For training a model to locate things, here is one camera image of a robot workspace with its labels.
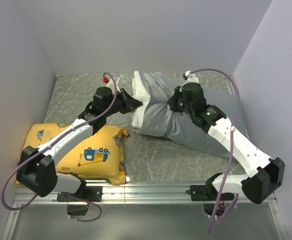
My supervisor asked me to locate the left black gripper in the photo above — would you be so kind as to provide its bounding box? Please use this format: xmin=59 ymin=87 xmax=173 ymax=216
xmin=103 ymin=87 xmax=142 ymax=117

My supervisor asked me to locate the white pillow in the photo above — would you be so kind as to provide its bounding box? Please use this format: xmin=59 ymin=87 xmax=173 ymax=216
xmin=131 ymin=71 xmax=151 ymax=130

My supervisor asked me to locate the grey pillowcase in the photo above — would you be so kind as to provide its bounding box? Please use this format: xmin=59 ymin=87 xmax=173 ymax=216
xmin=137 ymin=71 xmax=246 ymax=159

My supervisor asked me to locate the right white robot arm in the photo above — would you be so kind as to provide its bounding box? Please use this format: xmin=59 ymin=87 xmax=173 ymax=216
xmin=168 ymin=82 xmax=285 ymax=205

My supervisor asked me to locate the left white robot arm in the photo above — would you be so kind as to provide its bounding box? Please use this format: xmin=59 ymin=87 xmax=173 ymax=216
xmin=16 ymin=86 xmax=143 ymax=201

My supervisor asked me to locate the yellow cartoon print pillow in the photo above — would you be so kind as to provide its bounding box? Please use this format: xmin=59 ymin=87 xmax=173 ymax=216
xmin=15 ymin=122 xmax=130 ymax=187

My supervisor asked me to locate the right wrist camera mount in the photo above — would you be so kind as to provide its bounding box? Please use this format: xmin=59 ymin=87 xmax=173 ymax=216
xmin=183 ymin=70 xmax=199 ymax=84

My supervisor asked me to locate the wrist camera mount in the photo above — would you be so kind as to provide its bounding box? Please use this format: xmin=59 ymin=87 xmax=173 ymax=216
xmin=183 ymin=70 xmax=199 ymax=84
xmin=103 ymin=72 xmax=120 ymax=93

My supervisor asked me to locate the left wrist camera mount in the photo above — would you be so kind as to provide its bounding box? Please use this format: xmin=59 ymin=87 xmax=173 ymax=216
xmin=103 ymin=72 xmax=120 ymax=93

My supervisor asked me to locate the aluminium mounting rail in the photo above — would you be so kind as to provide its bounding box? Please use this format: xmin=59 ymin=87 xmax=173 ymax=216
xmin=0 ymin=74 xmax=286 ymax=240

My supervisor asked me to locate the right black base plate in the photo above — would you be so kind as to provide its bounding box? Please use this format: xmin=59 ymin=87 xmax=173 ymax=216
xmin=185 ymin=183 xmax=224 ymax=202

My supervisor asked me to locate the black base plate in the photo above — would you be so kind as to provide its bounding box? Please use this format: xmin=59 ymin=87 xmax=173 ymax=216
xmin=185 ymin=183 xmax=224 ymax=202
xmin=57 ymin=186 xmax=103 ymax=202

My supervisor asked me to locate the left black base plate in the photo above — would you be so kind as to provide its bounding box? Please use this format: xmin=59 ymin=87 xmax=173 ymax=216
xmin=57 ymin=186 xmax=103 ymax=202

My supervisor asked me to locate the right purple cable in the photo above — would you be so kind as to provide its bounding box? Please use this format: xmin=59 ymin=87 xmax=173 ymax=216
xmin=185 ymin=69 xmax=240 ymax=235

